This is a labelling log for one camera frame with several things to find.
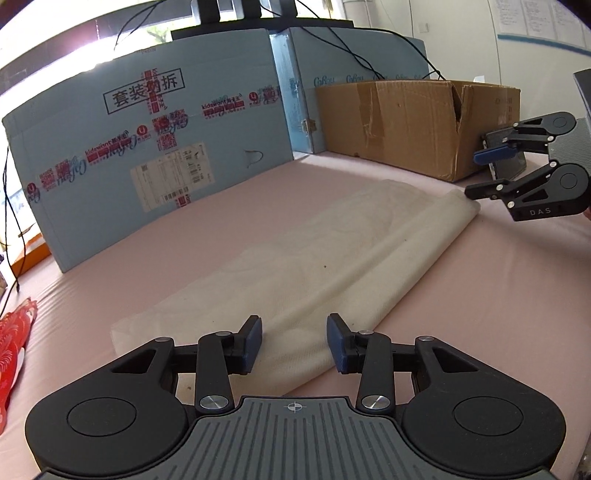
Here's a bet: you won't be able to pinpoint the black smartphone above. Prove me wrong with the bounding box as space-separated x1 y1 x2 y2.
482 128 527 182

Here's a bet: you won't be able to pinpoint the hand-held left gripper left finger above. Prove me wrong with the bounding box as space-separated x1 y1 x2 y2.
108 315 264 415

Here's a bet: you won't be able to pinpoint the orange flat box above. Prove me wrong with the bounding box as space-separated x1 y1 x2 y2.
13 232 51 275

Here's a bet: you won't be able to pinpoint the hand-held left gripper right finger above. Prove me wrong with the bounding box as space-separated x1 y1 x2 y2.
326 313 483 412

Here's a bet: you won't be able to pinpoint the black cable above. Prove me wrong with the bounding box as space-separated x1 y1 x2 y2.
0 147 21 292
295 0 445 82

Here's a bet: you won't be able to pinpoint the narrow blue cardboard box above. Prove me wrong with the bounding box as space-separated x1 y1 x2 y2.
269 25 428 155

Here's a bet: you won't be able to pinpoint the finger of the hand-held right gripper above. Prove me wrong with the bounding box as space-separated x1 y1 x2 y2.
465 162 557 210
473 115 552 165

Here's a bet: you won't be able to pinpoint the white wall papers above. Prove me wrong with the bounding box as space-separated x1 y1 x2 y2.
495 0 591 49

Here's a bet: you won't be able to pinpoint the white cloth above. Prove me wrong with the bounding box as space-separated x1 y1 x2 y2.
110 179 482 397

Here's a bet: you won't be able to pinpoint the open brown cardboard box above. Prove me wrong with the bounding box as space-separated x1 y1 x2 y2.
315 79 522 183

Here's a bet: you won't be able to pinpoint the large blue cardboard box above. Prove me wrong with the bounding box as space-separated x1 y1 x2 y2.
2 28 296 274

